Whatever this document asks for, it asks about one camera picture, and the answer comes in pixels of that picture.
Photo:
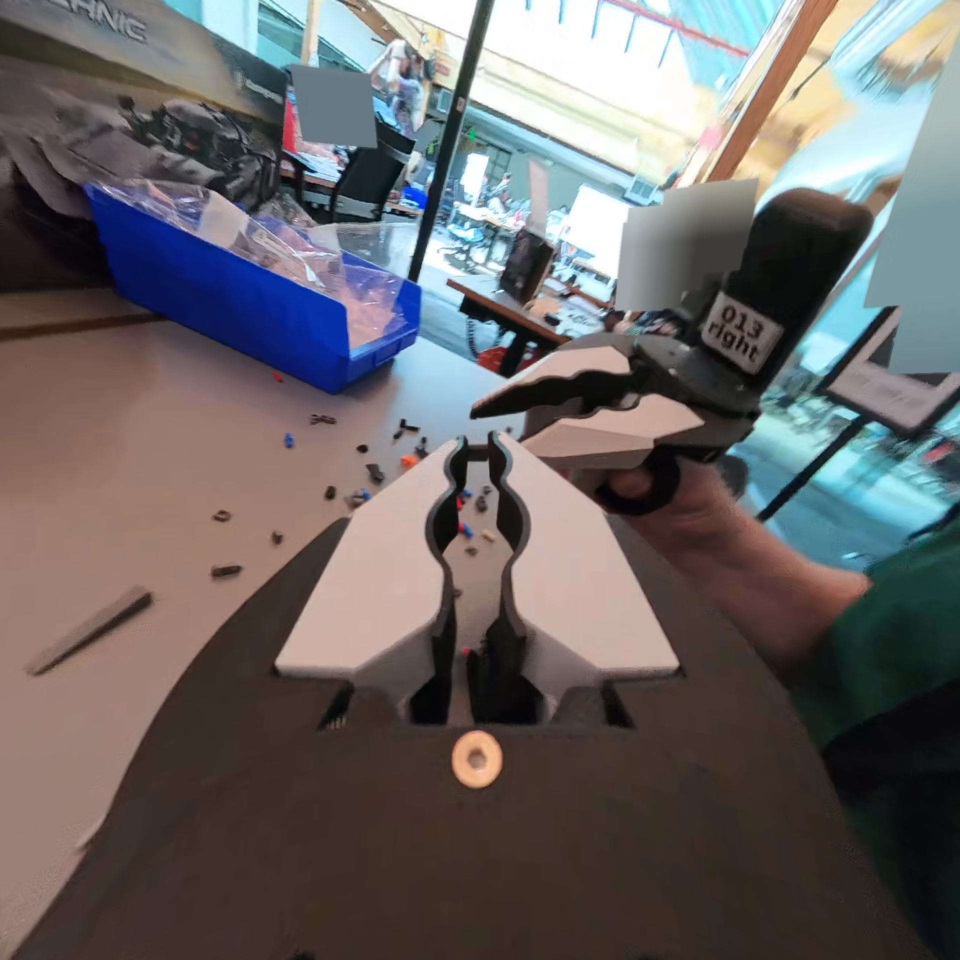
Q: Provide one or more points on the person's green shirt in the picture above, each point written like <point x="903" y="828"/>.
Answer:
<point x="900" y="675"/>

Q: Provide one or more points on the scattered small lego pieces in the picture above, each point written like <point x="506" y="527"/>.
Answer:
<point x="225" y="571"/>

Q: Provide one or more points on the black office chair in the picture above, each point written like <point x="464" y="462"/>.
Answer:
<point x="371" y="176"/>

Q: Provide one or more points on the black box on desk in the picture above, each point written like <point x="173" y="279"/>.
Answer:
<point x="525" y="266"/>

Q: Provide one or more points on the blue plastic bin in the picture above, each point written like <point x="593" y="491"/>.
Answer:
<point x="225" y="300"/>

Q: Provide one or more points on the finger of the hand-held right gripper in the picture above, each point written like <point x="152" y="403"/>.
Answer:
<point x="577" y="367"/>
<point x="615" y="435"/>

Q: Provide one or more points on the person's right hand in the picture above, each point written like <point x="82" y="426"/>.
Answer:
<point x="705" y="517"/>

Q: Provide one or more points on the black framed sign stand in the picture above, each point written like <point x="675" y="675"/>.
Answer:
<point x="892" y="390"/>

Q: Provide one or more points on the clear plastic bags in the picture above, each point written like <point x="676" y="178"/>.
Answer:
<point x="285" y="247"/>

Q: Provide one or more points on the wooden office desk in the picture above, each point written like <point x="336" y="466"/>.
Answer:
<point x="517" y="304"/>

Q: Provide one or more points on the grey wedge lego piece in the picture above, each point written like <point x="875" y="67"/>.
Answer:
<point x="90" y="630"/>

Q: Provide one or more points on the black pole stand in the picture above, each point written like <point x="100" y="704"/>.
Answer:
<point x="450" y="135"/>

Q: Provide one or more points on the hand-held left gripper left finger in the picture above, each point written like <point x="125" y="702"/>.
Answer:
<point x="360" y="600"/>

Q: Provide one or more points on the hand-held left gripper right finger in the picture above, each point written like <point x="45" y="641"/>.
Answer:
<point x="592" y="600"/>

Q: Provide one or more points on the person's right forearm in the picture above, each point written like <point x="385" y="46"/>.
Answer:
<point x="787" y="600"/>

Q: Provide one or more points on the dark lego set box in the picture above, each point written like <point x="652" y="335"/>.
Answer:
<point x="150" y="90"/>

